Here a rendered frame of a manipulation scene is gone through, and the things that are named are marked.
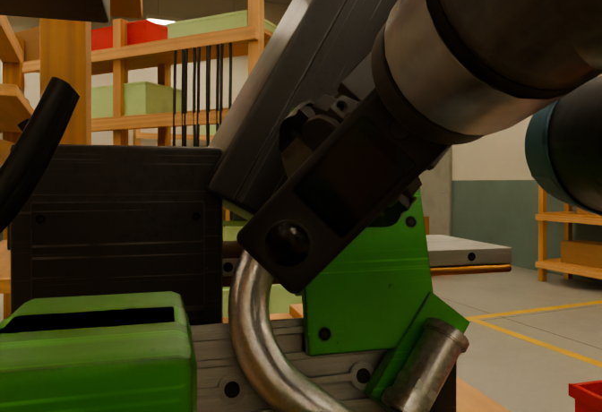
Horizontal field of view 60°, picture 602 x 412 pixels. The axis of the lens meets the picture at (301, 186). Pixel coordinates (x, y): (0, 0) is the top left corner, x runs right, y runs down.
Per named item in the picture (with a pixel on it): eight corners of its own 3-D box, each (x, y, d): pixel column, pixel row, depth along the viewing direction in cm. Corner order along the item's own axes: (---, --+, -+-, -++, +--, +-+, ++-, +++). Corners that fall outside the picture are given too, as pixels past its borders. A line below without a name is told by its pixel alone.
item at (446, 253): (441, 254, 77) (441, 234, 77) (512, 273, 62) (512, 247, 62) (168, 266, 67) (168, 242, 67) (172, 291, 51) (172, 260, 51)
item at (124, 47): (254, 396, 294) (254, -28, 293) (-4, 340, 398) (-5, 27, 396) (298, 365, 343) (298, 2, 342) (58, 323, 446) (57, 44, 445)
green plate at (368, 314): (398, 342, 51) (376, 139, 57) (441, 344, 44) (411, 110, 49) (284, 351, 48) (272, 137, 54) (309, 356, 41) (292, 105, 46)
